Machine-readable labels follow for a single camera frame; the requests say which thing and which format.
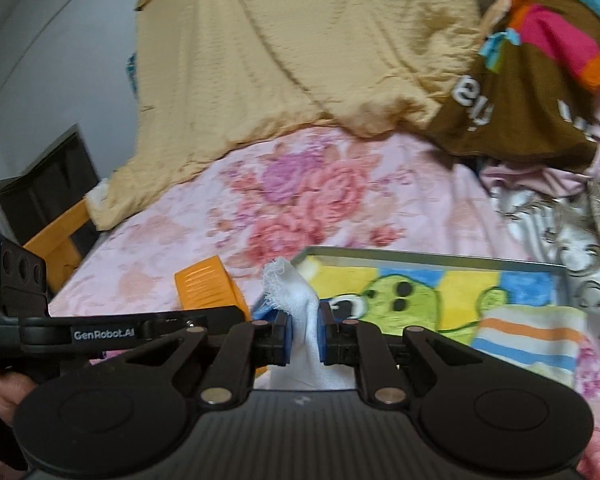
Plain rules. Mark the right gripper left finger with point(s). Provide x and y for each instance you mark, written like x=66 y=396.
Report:
x=238 y=355

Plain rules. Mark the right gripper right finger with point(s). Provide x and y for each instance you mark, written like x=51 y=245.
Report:
x=362 y=347

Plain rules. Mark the white gauze cloth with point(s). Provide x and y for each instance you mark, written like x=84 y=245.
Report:
x=285 y=289

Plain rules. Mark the orange silicone band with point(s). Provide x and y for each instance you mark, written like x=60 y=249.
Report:
x=207 y=284

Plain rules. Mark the striped pastel towel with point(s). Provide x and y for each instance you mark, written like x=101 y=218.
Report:
x=545 y=340

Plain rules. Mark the person's left hand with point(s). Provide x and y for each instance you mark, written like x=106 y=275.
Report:
x=14 y=388

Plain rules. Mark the frog cartoon towel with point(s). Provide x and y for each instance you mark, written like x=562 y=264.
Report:
x=430 y=299

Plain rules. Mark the pink floral bed sheet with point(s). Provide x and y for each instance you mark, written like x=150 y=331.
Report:
x=392 y=231

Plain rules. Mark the ornate cream maroon cover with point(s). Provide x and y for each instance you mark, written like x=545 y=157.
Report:
x=564 y=231

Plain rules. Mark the yellow quilt blanket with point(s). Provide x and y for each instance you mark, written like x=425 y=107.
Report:
x=215 y=75

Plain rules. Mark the brown colourful striped garment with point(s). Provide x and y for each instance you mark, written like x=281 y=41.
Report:
x=529 y=96

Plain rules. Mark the wooden bed frame rail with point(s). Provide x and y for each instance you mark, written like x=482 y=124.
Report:
x=64 y=244

